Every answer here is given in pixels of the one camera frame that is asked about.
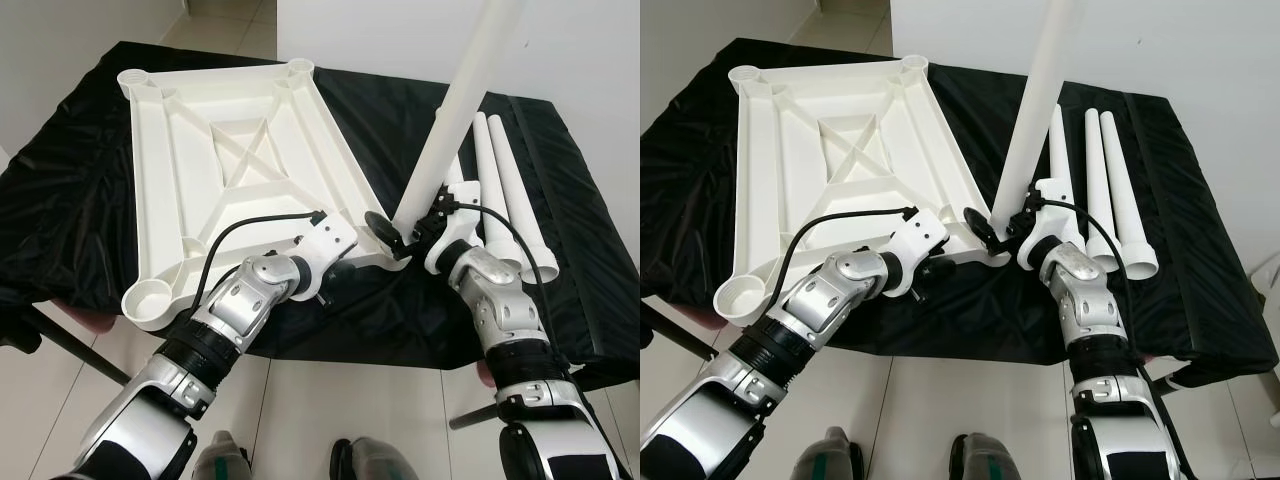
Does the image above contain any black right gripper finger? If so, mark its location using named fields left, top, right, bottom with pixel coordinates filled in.
left=366, top=211, right=411, bottom=257
left=966, top=208, right=1003, bottom=251

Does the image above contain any white plastic table top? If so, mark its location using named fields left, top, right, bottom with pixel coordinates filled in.
left=713, top=54, right=1013, bottom=327
left=117, top=58, right=413, bottom=333

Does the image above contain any black table cloth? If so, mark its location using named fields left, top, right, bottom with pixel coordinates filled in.
left=640, top=38, right=1271, bottom=381
left=0, top=40, right=641, bottom=371

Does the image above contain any grey robot right leg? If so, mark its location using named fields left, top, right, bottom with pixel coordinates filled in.
left=332, top=437, right=421, bottom=480
left=950, top=433, right=1026, bottom=480

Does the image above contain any grey robot leg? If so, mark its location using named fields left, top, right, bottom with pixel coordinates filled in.
left=195, top=430, right=251, bottom=480
left=950, top=433, right=1026, bottom=480
left=332, top=437, right=421, bottom=480
left=800, top=428, right=866, bottom=480

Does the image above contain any black metal table leg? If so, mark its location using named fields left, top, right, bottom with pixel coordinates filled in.
left=30, top=305, right=131, bottom=386
left=1145, top=365, right=1196, bottom=396
left=450, top=400, right=501, bottom=431
left=640, top=305, right=721, bottom=361

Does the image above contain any grey robot left leg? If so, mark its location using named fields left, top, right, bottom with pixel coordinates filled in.
left=800, top=428, right=866, bottom=480
left=195, top=430, right=251, bottom=480

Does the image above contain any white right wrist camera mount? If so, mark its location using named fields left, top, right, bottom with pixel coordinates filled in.
left=1018, top=178, right=1086, bottom=271
left=425, top=185, right=483, bottom=276

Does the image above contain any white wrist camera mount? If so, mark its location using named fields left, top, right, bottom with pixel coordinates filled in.
left=1018, top=178, right=1086, bottom=271
left=880, top=210, right=949, bottom=296
left=290, top=215, right=359, bottom=286
left=425, top=185, right=483, bottom=276

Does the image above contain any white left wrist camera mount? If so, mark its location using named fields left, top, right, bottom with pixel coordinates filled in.
left=290, top=215, right=359, bottom=286
left=880, top=210, right=949, bottom=296

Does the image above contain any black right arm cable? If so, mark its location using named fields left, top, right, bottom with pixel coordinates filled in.
left=1035, top=194, right=1141, bottom=351
left=435, top=200, right=553, bottom=346

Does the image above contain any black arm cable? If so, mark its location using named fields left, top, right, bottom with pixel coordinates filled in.
left=778, top=205, right=921, bottom=301
left=195, top=210, right=331, bottom=311
left=1035, top=194, right=1141, bottom=351
left=435, top=200, right=553, bottom=346

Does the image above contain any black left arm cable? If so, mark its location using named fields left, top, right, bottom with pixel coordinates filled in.
left=195, top=210, right=331, bottom=311
left=778, top=205, right=921, bottom=301

